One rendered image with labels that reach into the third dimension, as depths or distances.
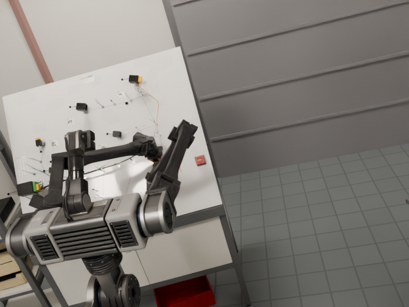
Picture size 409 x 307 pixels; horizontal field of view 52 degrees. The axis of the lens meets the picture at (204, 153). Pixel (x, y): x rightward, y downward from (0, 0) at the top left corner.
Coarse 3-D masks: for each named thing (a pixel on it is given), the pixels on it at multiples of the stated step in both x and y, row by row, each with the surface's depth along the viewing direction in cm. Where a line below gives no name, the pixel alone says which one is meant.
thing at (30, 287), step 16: (0, 144) 262; (16, 208) 265; (0, 224) 235; (0, 240) 240; (32, 272) 269; (16, 288) 259; (32, 288) 256; (16, 304) 312; (32, 304) 307; (48, 304) 264
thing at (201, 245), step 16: (192, 224) 252; (208, 224) 253; (160, 240) 255; (176, 240) 256; (192, 240) 257; (208, 240) 258; (224, 240) 259; (144, 256) 259; (160, 256) 260; (176, 256) 261; (192, 256) 263; (208, 256) 264; (224, 256) 265; (160, 272) 266; (176, 272) 267; (192, 272) 268
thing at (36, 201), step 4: (24, 196) 244; (32, 196) 239; (36, 196) 239; (40, 196) 243; (32, 200) 239; (36, 200) 239; (40, 200) 239; (32, 204) 239; (36, 204) 238; (40, 204) 238
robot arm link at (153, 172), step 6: (174, 126) 190; (174, 132) 189; (168, 138) 192; (174, 138) 193; (192, 138) 190; (174, 144) 193; (168, 150) 198; (168, 156) 200; (162, 162) 204; (156, 168) 209; (162, 168) 207; (150, 174) 214; (150, 180) 216
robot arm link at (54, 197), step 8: (64, 152) 200; (56, 160) 194; (64, 160) 196; (56, 168) 189; (64, 168) 197; (56, 176) 184; (56, 184) 179; (48, 192) 172; (56, 192) 170; (48, 200) 164; (56, 200) 165; (48, 208) 164
